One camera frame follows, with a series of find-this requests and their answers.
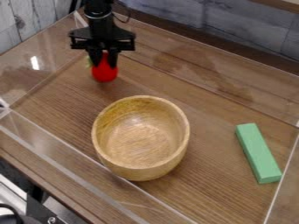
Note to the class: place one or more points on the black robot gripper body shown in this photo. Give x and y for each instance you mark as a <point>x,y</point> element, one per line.
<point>102,34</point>

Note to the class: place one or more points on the wooden bowl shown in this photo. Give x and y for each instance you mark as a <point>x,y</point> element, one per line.
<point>140,135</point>

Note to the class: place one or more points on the clear acrylic tray enclosure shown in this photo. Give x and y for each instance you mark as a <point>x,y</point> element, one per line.
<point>52,101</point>

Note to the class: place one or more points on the green rectangular block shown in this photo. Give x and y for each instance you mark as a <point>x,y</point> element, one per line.
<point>259,155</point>

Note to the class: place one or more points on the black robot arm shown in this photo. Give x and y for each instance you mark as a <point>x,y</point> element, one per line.
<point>99,9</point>

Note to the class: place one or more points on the black stand lower left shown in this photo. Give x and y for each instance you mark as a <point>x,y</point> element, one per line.
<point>26,204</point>

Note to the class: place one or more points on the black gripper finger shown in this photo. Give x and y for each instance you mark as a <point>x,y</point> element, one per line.
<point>112,57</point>
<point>95,55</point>

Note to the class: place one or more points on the red plush strawberry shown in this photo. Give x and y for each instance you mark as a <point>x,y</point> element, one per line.
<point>103,72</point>

